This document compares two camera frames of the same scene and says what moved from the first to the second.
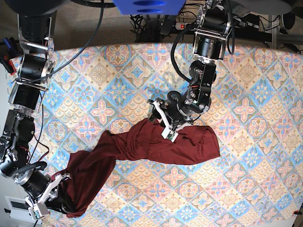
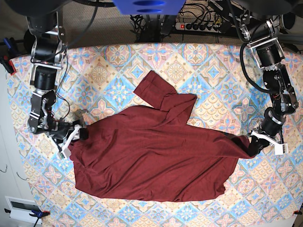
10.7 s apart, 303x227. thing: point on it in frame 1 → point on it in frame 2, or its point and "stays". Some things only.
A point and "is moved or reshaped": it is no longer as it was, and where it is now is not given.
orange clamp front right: [297, 212] stays
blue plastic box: [150, 7] stays
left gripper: [40, 191] → [65, 151]
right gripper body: [173, 116] → [256, 144]
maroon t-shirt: [87, 173] is moved or reshaped
